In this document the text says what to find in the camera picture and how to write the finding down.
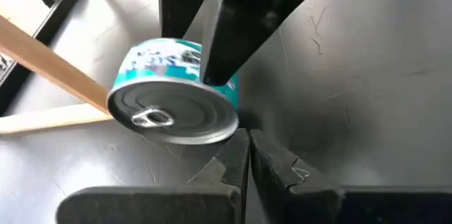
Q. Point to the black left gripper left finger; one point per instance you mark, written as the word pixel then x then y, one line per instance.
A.
pixel 159 206

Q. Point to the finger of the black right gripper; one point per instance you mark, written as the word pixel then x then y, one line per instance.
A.
pixel 180 1
pixel 247 22

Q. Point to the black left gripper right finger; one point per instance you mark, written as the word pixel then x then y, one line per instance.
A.
pixel 318 206

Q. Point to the teal white label can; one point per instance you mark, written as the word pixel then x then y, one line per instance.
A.
pixel 194 111

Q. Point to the wooden slatted shelf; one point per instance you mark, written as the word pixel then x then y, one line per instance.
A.
pixel 53 65

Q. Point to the black table mat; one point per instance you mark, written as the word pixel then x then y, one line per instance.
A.
pixel 353 93

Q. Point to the black metal table frame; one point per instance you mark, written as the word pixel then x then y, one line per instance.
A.
pixel 60 19

